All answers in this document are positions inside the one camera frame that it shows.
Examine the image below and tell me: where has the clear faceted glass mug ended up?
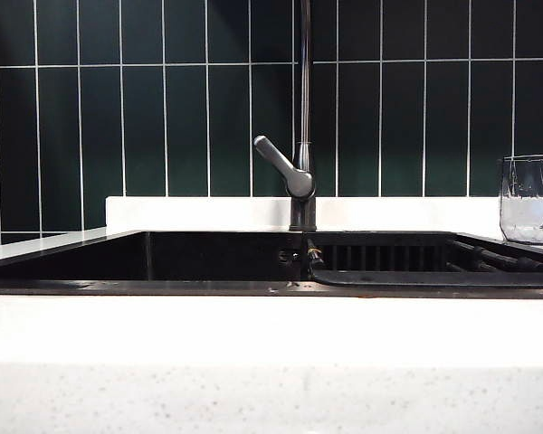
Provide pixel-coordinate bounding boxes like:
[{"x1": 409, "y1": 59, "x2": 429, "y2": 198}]
[{"x1": 499, "y1": 155, "x2": 543, "y2": 246}]

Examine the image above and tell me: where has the chrome sink faucet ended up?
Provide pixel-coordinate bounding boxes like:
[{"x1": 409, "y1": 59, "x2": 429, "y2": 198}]
[{"x1": 289, "y1": 0, "x2": 318, "y2": 231}]

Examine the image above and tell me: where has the black granite sink basin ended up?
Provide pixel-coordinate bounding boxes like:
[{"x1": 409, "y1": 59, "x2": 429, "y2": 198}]
[{"x1": 0, "y1": 229, "x2": 543, "y2": 300}]

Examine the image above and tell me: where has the black sink drain basket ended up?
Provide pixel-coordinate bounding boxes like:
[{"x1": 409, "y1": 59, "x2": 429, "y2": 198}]
[{"x1": 305, "y1": 232, "x2": 543, "y2": 288}]

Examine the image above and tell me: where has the white countertop backsplash ledge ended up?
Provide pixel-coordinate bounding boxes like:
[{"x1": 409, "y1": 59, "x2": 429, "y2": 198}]
[{"x1": 105, "y1": 195, "x2": 503, "y2": 232}]

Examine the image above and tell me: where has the grey faucet lever handle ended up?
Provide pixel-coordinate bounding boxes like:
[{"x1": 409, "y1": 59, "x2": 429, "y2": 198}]
[{"x1": 252, "y1": 135, "x2": 317, "y2": 201}]

